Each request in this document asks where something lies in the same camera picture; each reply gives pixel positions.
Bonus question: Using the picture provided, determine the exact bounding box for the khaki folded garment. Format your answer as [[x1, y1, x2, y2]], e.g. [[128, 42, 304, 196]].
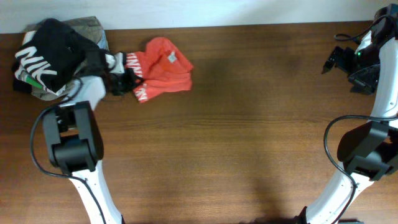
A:
[[30, 16, 109, 101]]

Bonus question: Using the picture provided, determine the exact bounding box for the red orange t-shirt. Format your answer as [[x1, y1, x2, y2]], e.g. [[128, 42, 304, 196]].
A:
[[125, 37, 193, 103]]

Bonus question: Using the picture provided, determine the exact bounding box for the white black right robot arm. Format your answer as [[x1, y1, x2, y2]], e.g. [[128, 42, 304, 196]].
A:
[[292, 3, 397, 223]]

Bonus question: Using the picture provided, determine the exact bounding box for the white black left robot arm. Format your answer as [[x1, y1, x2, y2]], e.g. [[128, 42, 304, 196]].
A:
[[34, 49, 143, 223]]

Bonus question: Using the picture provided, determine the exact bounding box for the black white striped garment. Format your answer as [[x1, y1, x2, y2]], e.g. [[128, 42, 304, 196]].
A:
[[12, 18, 99, 95]]

